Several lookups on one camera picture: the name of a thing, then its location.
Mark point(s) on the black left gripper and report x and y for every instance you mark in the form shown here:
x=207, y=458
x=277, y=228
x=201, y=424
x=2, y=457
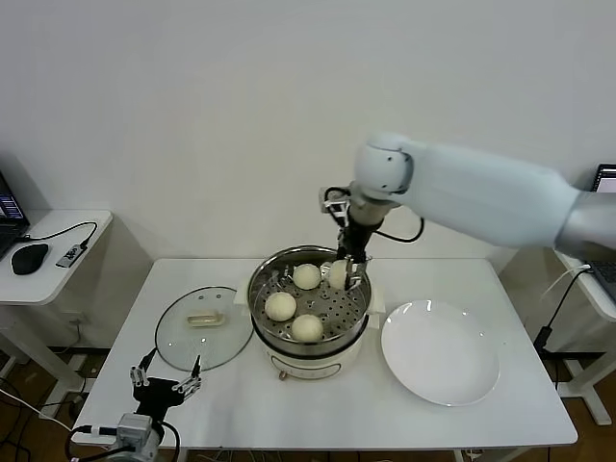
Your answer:
x=154, y=392

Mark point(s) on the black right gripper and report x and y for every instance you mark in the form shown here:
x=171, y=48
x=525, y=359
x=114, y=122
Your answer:
x=357, y=240

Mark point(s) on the white steamed baozi bun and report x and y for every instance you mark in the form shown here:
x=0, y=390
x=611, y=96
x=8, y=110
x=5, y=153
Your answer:
x=307, y=328
x=338, y=274
x=306, y=276
x=279, y=307

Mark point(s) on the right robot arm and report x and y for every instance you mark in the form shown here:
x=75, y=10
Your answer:
x=481, y=192

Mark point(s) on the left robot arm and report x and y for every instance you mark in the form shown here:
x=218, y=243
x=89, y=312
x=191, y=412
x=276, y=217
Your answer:
x=139, y=450

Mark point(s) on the perforated steel steamer basket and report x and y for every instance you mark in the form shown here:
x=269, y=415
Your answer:
x=337, y=313

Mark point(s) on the glass pot lid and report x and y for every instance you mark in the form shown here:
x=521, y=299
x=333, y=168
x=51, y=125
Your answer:
x=192, y=346

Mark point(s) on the cream electric cooking pot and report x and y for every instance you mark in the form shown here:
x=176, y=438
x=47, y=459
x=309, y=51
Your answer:
x=308, y=363

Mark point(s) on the white round plate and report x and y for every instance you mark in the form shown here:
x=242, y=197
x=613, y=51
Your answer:
x=438, y=356

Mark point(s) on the white side desk with mouse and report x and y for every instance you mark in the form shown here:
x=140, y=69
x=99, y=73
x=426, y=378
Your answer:
x=58, y=289

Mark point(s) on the grey usb hub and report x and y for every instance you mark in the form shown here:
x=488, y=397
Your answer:
x=71, y=256

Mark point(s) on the black computer mouse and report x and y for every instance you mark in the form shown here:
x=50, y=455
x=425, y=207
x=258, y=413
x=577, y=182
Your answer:
x=29, y=260

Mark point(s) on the black laptop dark screen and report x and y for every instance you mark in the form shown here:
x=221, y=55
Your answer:
x=9, y=212

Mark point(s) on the white side desk with label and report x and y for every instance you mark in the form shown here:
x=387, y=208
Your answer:
x=587, y=390

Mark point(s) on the grey laptop bright screen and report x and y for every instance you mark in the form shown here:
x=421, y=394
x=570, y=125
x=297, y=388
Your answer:
x=607, y=175

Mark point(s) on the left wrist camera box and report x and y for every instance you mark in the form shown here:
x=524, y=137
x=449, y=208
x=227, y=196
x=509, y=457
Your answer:
x=135, y=426

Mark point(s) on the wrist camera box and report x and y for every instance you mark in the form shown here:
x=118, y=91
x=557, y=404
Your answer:
x=333, y=199
x=135, y=426

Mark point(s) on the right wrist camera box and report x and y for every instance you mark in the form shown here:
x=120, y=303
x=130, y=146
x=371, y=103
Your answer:
x=333, y=199

